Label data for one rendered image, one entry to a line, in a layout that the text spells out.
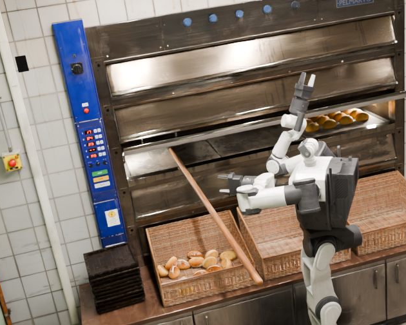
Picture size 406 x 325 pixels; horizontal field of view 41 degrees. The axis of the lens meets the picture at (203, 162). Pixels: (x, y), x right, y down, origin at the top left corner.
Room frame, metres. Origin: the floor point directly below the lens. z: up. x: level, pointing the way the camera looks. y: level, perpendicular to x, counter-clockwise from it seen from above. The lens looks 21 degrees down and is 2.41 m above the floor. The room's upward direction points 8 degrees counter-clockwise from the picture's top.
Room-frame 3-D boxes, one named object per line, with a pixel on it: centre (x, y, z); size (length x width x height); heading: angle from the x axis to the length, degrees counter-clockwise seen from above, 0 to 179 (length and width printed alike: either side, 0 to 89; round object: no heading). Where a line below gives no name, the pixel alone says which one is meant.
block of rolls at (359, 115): (3.79, -0.90, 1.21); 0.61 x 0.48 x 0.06; 11
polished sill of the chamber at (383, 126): (3.27, -0.41, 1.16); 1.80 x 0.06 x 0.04; 101
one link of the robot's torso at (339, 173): (2.36, -0.56, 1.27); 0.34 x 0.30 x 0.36; 156
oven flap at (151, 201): (3.25, -0.41, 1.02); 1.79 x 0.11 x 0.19; 101
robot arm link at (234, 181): (2.55, -0.18, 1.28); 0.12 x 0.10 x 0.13; 66
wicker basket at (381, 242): (3.11, -1.07, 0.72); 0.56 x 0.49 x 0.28; 100
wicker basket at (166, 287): (2.87, 0.10, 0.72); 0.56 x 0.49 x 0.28; 100
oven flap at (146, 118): (3.25, -0.41, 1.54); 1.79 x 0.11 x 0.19; 101
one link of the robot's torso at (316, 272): (2.38, -0.52, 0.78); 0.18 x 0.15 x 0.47; 11
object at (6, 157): (2.91, 1.05, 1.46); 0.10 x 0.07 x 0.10; 101
